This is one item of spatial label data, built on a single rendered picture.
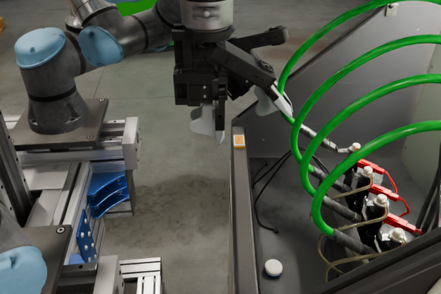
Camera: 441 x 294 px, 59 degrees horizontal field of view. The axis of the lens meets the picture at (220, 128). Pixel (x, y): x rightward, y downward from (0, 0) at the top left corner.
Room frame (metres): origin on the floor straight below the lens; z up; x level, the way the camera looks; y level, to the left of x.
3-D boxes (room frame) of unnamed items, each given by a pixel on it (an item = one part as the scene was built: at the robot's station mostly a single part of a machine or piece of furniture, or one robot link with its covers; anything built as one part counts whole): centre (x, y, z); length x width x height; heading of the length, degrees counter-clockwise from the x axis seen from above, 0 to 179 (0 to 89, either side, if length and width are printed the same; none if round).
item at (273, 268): (0.57, -0.12, 0.84); 0.04 x 0.04 x 0.01
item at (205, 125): (0.54, 0.02, 1.24); 0.06 x 0.03 x 0.09; 90
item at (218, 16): (0.56, 0.02, 1.42); 0.08 x 0.08 x 0.05
